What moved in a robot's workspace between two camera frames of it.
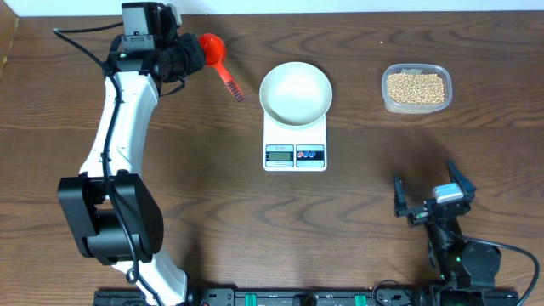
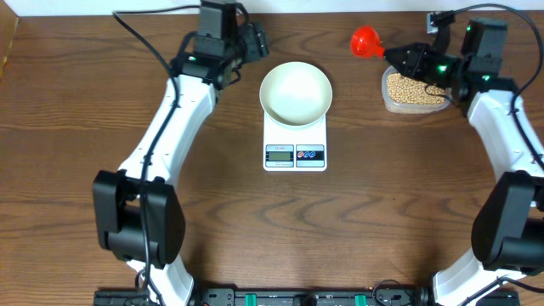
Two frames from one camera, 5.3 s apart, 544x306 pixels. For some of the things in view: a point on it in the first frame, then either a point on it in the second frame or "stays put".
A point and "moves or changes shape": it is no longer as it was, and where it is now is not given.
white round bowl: [296, 93] stays put
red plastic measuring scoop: [215, 53] moves or changes shape
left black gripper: [195, 53] to [253, 42]
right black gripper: [467, 189] to [418, 52]
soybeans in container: [416, 88] stays put
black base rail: [273, 297] stays put
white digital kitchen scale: [295, 150] stays put
